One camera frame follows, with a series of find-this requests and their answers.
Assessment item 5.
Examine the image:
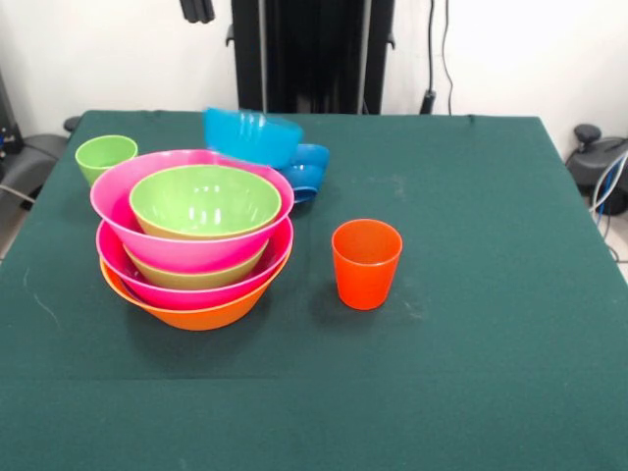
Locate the light blue plastic bowl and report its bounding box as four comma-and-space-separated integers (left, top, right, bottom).
202, 107, 304, 171

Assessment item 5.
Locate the dark blue plastic bowl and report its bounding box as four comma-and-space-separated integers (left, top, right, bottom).
274, 143, 332, 205

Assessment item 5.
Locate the green plastic bowl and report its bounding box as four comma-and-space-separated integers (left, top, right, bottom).
122, 238, 270, 291
129, 164, 284, 240

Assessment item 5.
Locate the pink plastic bowl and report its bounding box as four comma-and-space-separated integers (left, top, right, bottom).
89, 148, 295, 274
95, 220, 295, 311

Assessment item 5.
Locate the orange plastic bowl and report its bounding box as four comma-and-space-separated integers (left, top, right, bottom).
99, 254, 293, 332

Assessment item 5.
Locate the red plastic cup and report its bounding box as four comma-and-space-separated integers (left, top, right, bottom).
331, 218, 404, 312

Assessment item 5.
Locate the green plastic cup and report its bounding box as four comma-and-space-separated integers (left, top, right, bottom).
75, 134, 139, 187

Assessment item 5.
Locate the black office chair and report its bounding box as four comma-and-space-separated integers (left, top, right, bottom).
565, 124, 628, 217
0, 116, 79, 200

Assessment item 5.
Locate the dark green tablecloth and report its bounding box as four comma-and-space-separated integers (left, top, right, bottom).
0, 110, 628, 471

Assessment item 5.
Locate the black hanging cable with plug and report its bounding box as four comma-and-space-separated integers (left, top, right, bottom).
421, 0, 440, 115

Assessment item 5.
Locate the white blue cable bundle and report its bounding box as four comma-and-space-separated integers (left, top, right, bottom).
590, 149, 628, 264

